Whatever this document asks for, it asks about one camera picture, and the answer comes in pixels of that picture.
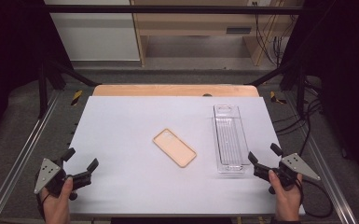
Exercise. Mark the white table board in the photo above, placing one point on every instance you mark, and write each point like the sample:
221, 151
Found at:
130, 174

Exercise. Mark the black upright frame post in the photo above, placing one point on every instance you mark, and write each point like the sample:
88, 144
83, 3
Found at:
301, 93
42, 93

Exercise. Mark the person's right hand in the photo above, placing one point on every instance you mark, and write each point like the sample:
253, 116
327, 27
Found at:
287, 202

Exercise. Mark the white cabinet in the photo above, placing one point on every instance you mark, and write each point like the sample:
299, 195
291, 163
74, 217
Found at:
96, 34

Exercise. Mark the beige phone case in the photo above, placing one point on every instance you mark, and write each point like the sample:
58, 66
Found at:
174, 147

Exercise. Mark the black horizontal frame bar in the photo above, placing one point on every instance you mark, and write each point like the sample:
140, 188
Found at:
168, 9

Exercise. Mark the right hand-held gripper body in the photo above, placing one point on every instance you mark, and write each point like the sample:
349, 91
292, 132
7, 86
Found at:
296, 165

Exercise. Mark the person's left hand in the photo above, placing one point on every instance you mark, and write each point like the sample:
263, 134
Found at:
57, 208

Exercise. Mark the aluminium rail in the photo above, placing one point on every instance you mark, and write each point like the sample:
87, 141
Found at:
323, 168
18, 155

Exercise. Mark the light wooden desk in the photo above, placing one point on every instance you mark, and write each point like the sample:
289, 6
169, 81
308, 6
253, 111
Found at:
199, 23

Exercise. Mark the dark curtain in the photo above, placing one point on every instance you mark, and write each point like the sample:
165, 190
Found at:
345, 77
9, 62

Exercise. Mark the clear plastic packaging tray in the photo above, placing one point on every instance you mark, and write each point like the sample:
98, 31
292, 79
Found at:
230, 137

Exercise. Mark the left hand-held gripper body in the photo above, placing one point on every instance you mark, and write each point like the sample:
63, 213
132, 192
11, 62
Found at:
46, 174

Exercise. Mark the black diagonal frame strut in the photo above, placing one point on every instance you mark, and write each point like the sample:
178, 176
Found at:
270, 74
71, 73

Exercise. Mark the right yellow clamp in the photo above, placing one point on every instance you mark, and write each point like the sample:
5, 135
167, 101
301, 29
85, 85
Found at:
275, 98

